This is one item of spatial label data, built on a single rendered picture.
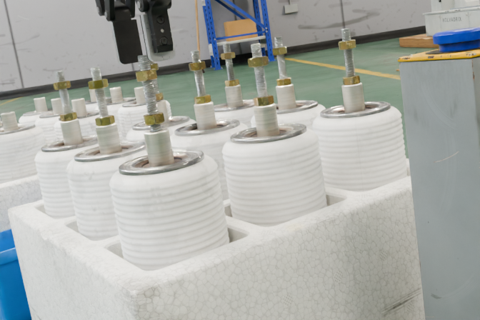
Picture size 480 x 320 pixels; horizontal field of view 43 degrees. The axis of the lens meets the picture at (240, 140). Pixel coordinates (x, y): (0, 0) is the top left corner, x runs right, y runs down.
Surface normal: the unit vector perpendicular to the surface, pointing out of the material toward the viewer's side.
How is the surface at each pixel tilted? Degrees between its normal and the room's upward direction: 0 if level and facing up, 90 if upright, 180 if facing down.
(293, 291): 90
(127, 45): 90
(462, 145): 90
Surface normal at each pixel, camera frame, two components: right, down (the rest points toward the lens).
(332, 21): 0.11, 0.16
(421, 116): -0.82, 0.22
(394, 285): 0.55, 0.07
